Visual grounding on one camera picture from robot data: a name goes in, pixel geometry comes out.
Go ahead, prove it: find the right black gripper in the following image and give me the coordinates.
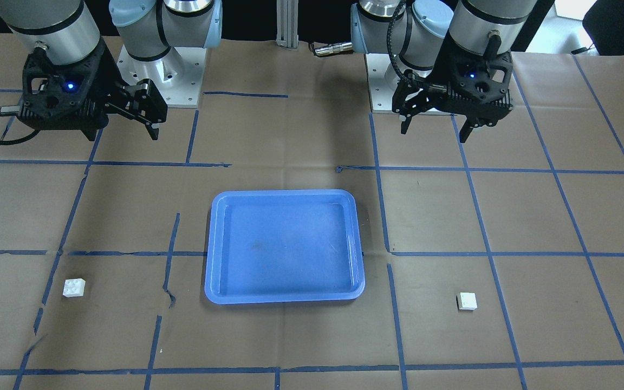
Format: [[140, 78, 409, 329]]
[[17, 39, 168, 141]]

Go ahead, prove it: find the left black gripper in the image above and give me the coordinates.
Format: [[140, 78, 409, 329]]
[[392, 37, 514, 144]]

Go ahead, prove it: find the white block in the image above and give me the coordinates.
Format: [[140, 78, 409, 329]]
[[456, 292, 478, 311], [62, 278, 86, 298]]

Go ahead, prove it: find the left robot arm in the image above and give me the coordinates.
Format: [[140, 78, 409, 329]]
[[350, 1, 535, 143]]

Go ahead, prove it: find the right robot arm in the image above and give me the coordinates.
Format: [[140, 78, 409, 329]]
[[0, 1, 223, 146]]

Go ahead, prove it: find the blue plastic tray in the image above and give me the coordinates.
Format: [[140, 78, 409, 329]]
[[205, 188, 366, 304]]

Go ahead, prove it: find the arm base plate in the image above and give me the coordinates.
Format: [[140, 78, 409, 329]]
[[365, 54, 399, 114], [117, 47, 208, 109]]

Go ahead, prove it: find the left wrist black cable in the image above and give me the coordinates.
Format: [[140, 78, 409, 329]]
[[387, 0, 437, 90]]

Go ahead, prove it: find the silver cable connector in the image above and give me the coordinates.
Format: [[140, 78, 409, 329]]
[[310, 42, 354, 57]]

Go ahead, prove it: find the aluminium frame post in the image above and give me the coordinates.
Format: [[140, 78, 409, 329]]
[[275, 0, 299, 51]]

